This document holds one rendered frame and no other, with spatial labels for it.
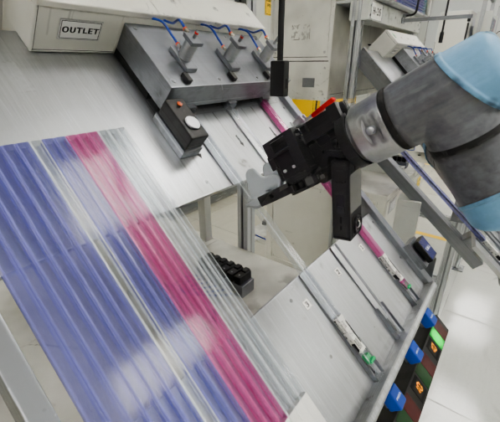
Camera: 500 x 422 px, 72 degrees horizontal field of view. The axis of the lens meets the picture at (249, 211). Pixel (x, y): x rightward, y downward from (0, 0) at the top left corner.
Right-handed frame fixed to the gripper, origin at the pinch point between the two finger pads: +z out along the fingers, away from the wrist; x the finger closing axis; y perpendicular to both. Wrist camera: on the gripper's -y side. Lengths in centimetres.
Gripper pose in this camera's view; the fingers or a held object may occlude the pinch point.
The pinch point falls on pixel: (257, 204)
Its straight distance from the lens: 55.4
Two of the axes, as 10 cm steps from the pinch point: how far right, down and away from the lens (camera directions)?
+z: -6.6, 3.1, 6.9
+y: -4.4, -9.0, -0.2
